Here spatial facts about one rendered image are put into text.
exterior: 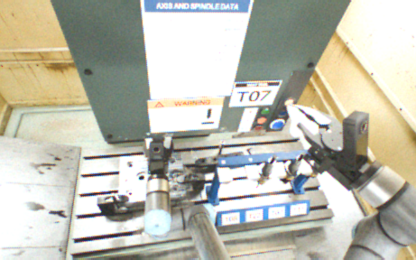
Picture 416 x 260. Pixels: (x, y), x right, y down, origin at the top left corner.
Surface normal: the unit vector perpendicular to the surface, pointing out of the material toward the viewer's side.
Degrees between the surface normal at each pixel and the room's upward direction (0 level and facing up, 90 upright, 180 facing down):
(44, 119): 0
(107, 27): 90
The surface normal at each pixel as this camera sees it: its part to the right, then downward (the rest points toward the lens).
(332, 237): -0.31, -0.52
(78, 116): 0.10, -0.60
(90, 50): 0.16, 0.80
